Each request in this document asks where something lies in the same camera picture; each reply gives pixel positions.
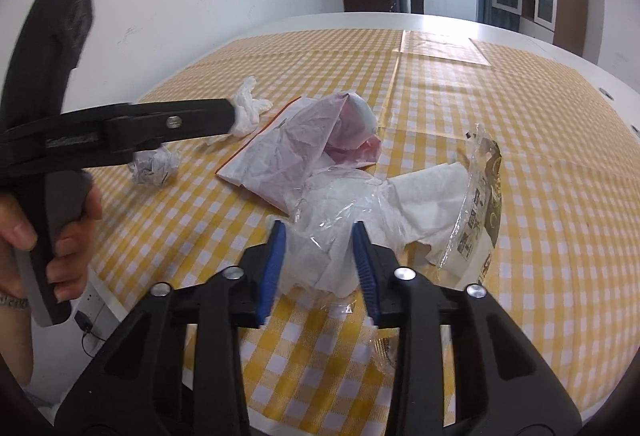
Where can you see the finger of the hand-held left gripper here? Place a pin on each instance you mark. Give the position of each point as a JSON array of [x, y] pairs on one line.
[[190, 108], [150, 130]]

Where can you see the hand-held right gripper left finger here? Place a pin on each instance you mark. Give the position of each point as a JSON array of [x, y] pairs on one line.
[[272, 276]]

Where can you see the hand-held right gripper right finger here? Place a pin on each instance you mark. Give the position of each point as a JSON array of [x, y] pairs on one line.
[[364, 271]]

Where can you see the small white tissue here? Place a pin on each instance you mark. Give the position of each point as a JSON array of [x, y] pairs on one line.
[[250, 105]]

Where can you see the clear plastic film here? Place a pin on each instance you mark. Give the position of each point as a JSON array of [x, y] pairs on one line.
[[335, 211]]

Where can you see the large white paper napkin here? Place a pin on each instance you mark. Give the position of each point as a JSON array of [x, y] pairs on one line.
[[425, 196]]

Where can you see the red-strip zip plastic bag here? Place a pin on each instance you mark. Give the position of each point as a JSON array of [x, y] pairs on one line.
[[280, 150]]

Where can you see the brown-printed clear packet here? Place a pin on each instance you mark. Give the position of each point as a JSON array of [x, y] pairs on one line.
[[480, 226]]

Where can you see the person's left forearm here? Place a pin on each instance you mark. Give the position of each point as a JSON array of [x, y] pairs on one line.
[[12, 346]]

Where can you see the person's left hand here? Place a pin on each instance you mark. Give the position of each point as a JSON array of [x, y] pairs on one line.
[[82, 226]]

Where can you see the grey-printed crumpled paper ball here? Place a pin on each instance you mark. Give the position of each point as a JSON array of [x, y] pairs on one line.
[[152, 168]]

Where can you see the white power strip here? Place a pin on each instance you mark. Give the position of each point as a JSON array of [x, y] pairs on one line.
[[92, 298]]

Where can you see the yellow checked tablecloth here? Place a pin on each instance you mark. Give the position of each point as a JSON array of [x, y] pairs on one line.
[[550, 216]]

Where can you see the metal wristwatch band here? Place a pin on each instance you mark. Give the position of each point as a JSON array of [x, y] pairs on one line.
[[12, 302]]

